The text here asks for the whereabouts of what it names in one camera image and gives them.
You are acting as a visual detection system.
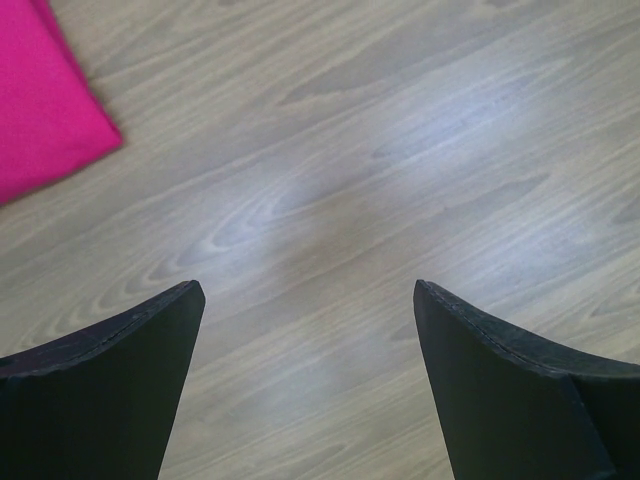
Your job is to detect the folded pink t shirt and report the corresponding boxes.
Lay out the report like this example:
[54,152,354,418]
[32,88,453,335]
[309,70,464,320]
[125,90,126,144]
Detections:
[1,1,123,203]

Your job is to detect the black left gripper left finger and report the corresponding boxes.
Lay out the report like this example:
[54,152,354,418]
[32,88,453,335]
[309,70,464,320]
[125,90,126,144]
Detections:
[1,281,205,479]

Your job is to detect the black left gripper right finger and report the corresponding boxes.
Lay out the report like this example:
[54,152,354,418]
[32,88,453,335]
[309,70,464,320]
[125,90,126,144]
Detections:
[413,280,639,479]

